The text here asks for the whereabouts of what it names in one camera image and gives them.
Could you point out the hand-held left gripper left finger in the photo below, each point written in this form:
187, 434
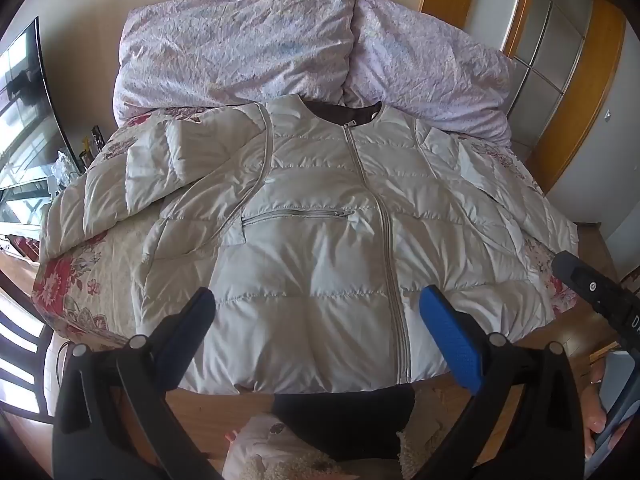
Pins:
192, 320

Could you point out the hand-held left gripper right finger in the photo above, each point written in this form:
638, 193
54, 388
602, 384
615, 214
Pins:
450, 332

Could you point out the white puffer jacket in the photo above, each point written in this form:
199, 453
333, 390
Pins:
310, 240

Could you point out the person's right hand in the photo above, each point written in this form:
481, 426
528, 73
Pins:
595, 410

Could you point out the floral bedspread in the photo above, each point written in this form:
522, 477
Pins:
75, 275

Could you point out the person's dark trouser leg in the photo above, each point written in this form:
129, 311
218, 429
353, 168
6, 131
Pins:
345, 420

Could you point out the dark slatted wooden chair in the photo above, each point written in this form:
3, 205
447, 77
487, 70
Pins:
15, 332

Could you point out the wooden framed glass sliding door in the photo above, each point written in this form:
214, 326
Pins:
550, 60

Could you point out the black television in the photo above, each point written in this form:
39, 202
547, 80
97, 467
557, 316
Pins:
25, 110

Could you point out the lilac crinkled pillow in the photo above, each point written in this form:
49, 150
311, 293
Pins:
415, 65
235, 45

